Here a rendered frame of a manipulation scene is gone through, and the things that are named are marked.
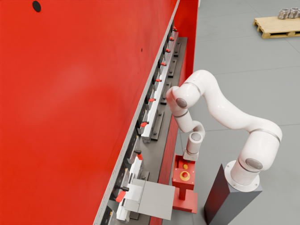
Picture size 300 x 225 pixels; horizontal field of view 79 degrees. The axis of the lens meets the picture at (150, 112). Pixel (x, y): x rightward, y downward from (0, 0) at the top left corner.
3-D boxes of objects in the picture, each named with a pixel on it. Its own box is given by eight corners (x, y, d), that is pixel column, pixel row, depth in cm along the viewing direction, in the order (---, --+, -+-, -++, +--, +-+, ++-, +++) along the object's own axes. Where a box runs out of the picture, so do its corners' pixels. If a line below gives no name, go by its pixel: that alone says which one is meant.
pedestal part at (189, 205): (196, 213, 186) (197, 210, 177) (172, 208, 191) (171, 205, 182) (197, 193, 198) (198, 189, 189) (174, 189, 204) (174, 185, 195)
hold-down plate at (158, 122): (157, 141, 145) (157, 139, 143) (151, 140, 146) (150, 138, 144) (164, 113, 164) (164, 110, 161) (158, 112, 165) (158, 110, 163)
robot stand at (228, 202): (221, 205, 188) (251, 160, 113) (227, 225, 176) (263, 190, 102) (204, 206, 189) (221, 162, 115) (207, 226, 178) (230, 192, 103)
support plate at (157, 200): (170, 220, 98) (170, 220, 97) (124, 209, 104) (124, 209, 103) (175, 187, 109) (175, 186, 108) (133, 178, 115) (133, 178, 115)
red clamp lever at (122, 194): (121, 199, 77) (129, 186, 86) (112, 197, 78) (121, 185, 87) (121, 203, 77) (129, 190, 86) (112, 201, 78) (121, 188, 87)
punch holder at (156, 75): (156, 92, 139) (153, 75, 127) (145, 91, 141) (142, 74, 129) (160, 80, 149) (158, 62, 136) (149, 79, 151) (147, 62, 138)
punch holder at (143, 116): (142, 135, 114) (138, 119, 102) (129, 134, 116) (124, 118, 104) (147, 117, 124) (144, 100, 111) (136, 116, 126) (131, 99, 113)
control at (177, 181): (193, 190, 138) (194, 181, 125) (172, 186, 142) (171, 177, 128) (194, 165, 151) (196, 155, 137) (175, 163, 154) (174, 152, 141)
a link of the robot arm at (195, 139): (189, 139, 125) (184, 149, 120) (193, 127, 115) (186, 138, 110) (201, 144, 122) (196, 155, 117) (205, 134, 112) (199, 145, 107)
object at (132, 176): (125, 207, 107) (124, 206, 104) (121, 206, 107) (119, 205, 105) (135, 174, 119) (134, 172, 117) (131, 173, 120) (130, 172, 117)
